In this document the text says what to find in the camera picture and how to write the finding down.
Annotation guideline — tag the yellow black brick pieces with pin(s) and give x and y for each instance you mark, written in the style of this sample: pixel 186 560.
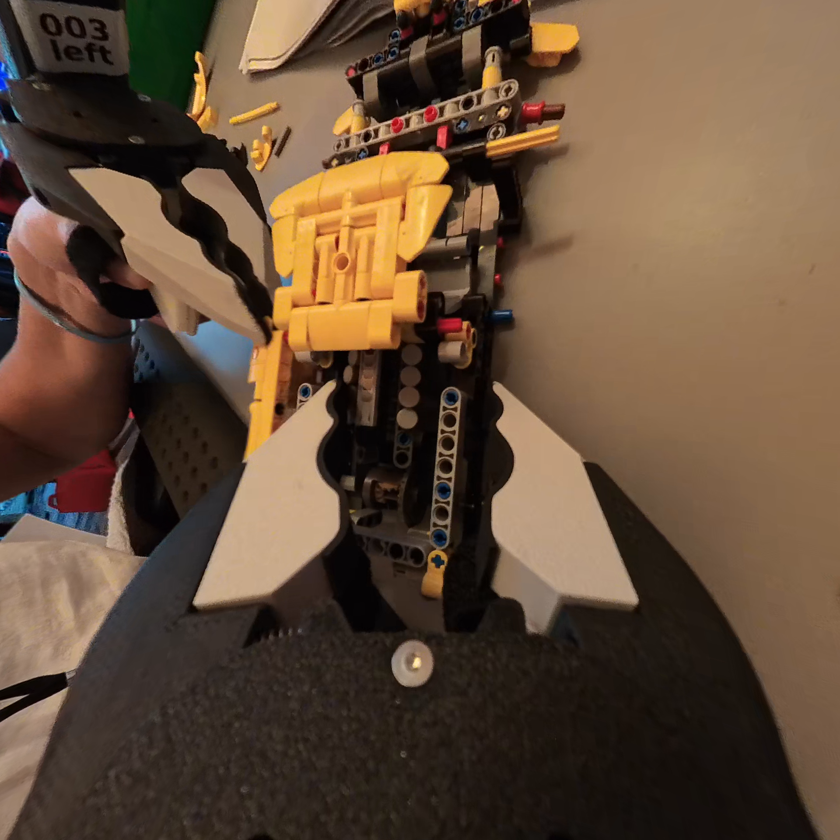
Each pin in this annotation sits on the yellow black brick pieces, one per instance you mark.
pixel 256 113

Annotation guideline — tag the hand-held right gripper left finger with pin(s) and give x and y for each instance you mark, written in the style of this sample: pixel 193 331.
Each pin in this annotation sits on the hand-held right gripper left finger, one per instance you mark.
pixel 275 518

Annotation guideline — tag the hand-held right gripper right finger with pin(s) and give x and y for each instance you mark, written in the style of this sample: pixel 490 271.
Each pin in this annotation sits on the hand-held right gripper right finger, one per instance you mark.
pixel 558 525

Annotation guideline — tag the person's left forearm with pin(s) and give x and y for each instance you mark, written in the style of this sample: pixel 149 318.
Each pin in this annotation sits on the person's left forearm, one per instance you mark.
pixel 59 407

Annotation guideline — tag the grey wristband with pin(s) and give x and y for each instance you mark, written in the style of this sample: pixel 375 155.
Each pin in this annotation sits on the grey wristband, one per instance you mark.
pixel 65 325

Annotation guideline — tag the green storage bin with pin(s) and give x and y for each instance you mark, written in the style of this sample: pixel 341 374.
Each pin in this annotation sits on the green storage bin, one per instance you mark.
pixel 164 52

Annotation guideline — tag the open instruction booklet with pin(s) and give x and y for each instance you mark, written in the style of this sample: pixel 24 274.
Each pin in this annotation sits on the open instruction booklet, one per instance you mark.
pixel 289 33

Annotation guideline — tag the yellow curved brick fender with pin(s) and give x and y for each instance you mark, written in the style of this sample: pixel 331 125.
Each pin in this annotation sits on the yellow curved brick fender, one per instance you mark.
pixel 266 394

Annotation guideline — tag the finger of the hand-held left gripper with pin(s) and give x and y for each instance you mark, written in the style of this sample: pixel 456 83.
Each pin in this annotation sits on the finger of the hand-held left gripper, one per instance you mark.
pixel 223 197
pixel 170 262

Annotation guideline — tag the yellow black brick car model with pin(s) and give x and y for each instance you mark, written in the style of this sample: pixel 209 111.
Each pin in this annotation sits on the yellow black brick car model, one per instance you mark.
pixel 354 216

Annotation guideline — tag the person's left hand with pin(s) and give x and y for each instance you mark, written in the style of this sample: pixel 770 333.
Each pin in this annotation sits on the person's left hand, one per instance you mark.
pixel 46 262

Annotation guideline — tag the red bag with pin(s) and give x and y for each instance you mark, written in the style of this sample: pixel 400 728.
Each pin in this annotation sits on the red bag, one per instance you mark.
pixel 85 482

